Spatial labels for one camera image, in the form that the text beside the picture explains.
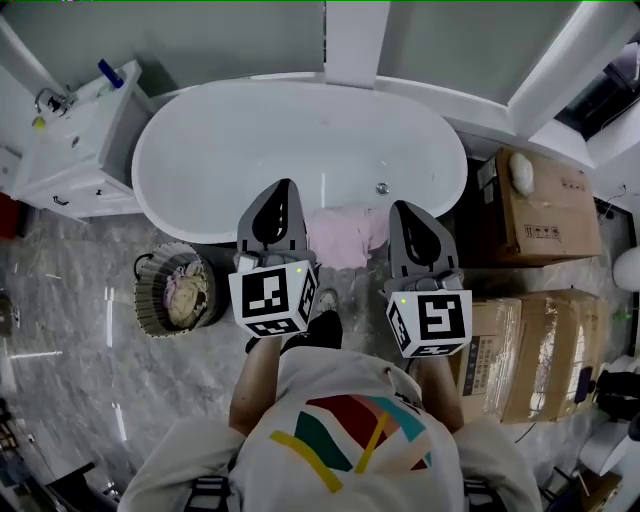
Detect person's left forearm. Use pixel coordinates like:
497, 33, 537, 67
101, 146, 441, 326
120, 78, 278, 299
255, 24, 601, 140
228, 337, 281, 436

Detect person's black trousers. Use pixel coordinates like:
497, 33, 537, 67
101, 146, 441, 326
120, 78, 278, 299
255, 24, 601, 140
279, 309, 346, 356

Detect dark smartphone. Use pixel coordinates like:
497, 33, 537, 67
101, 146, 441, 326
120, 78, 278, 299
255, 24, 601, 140
574, 367, 596, 405

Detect person's white printed shirt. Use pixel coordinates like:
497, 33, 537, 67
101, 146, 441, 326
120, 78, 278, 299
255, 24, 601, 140
117, 345, 544, 512

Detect person's right forearm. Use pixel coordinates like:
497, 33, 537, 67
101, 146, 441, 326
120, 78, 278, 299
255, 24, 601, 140
414, 355, 466, 434

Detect black harness strap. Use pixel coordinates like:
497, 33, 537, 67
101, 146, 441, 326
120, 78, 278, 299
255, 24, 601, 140
462, 477, 506, 512
187, 474, 231, 512

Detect orange box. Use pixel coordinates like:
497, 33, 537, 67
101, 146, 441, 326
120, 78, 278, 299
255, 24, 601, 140
0, 192, 26, 240

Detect white rounded lump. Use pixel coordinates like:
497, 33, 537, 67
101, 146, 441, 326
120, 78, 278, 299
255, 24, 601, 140
508, 152, 536, 196

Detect black headset device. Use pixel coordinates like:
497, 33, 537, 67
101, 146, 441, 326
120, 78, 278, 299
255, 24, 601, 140
594, 369, 640, 416

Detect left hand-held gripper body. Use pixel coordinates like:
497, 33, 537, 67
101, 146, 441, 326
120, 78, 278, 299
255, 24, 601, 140
228, 249, 320, 339

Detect pink cloth garment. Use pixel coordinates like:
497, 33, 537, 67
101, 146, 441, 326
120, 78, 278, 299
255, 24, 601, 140
305, 205, 391, 271

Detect blue bottle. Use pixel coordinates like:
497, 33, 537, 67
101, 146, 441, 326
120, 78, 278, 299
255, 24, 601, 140
97, 58, 125, 90

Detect white round fixture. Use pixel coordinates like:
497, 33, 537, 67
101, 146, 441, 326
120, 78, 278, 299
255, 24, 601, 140
612, 247, 640, 291

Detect chrome faucet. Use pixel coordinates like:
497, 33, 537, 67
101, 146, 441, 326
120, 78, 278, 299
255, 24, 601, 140
33, 87, 76, 116

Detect cream clothes bundle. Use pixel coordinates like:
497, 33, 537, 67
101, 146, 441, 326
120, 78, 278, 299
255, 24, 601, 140
163, 260, 207, 329

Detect dark folding chair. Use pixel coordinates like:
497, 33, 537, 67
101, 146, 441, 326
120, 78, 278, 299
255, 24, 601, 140
552, 464, 624, 512

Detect taped cardboard box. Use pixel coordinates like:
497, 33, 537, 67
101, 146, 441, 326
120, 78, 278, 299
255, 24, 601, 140
499, 288, 611, 425

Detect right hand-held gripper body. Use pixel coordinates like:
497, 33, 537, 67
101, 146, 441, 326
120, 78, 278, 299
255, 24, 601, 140
384, 270, 474, 359

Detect person's left white shoe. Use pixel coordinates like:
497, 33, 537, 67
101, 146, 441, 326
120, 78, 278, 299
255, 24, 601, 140
315, 288, 340, 317

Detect white vanity cabinet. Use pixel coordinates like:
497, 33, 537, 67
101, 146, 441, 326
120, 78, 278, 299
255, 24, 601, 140
10, 59, 151, 224

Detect striped laundry basket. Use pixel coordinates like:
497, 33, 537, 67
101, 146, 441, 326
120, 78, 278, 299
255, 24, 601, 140
133, 241, 219, 337

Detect dark window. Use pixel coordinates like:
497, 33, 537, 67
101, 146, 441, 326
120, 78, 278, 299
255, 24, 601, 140
554, 42, 640, 141

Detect white oval bathtub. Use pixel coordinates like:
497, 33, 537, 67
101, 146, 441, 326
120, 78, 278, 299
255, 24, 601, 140
131, 79, 470, 246

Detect small white box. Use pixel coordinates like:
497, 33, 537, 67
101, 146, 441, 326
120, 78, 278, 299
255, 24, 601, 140
0, 144, 24, 194

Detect white ceramic fixture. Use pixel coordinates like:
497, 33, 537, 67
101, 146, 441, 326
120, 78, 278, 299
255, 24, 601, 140
579, 419, 640, 476

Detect printed cardboard box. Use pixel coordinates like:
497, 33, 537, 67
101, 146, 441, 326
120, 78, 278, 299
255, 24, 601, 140
457, 146, 604, 269

